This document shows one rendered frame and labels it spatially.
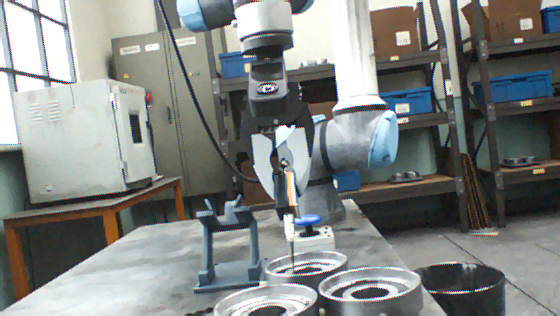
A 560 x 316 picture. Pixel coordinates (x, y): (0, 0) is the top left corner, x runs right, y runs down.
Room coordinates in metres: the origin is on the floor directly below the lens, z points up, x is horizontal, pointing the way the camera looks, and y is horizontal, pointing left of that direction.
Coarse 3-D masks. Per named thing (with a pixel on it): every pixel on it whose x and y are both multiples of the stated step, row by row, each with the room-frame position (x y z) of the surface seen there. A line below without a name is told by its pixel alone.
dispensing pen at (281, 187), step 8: (280, 160) 0.67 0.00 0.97; (280, 168) 0.66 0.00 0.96; (288, 168) 0.67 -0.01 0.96; (280, 176) 0.63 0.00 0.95; (280, 184) 0.63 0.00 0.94; (280, 192) 0.62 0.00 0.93; (280, 200) 0.61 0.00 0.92; (288, 200) 0.61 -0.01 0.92; (280, 208) 0.61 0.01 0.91; (288, 208) 0.61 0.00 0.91; (280, 216) 0.63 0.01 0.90; (288, 216) 0.61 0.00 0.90; (288, 224) 0.61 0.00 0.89; (288, 232) 0.60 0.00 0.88; (288, 240) 0.60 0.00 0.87
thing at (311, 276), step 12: (312, 252) 0.66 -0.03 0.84; (324, 252) 0.65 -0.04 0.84; (336, 252) 0.63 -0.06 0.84; (276, 264) 0.64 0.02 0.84; (288, 264) 0.65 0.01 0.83; (336, 264) 0.62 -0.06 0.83; (276, 276) 0.57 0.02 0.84; (288, 276) 0.56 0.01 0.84; (300, 276) 0.56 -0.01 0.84; (312, 276) 0.56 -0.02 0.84; (324, 276) 0.56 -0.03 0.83; (312, 288) 0.56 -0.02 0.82
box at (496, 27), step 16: (496, 0) 3.93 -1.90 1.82; (512, 0) 3.93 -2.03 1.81; (528, 0) 3.94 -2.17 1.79; (464, 16) 4.26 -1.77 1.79; (496, 16) 3.94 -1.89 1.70; (512, 16) 3.94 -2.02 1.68; (528, 16) 3.95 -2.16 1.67; (496, 32) 3.94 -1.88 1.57; (512, 32) 3.95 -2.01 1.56; (528, 32) 3.95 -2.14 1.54
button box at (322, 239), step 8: (296, 232) 0.78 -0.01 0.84; (304, 232) 0.75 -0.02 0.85; (312, 232) 0.74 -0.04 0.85; (320, 232) 0.75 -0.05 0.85; (328, 232) 0.75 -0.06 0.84; (296, 240) 0.72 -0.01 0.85; (304, 240) 0.71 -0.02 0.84; (312, 240) 0.71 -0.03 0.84; (320, 240) 0.71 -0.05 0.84; (328, 240) 0.71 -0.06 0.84; (288, 248) 0.71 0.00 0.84; (296, 248) 0.71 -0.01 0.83; (304, 248) 0.71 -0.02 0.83; (312, 248) 0.71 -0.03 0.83; (320, 248) 0.71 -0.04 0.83; (328, 248) 0.71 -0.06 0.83
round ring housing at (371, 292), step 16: (352, 272) 0.55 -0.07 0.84; (368, 272) 0.55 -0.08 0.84; (384, 272) 0.54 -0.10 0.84; (400, 272) 0.53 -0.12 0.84; (320, 288) 0.50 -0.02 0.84; (336, 288) 0.53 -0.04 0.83; (352, 288) 0.52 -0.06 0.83; (368, 288) 0.52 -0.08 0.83; (384, 288) 0.51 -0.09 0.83; (416, 288) 0.46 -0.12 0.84; (320, 304) 0.50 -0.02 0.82; (336, 304) 0.46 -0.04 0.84; (352, 304) 0.45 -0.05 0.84; (368, 304) 0.45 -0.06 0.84; (384, 304) 0.45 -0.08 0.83; (400, 304) 0.45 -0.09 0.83; (416, 304) 0.46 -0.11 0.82
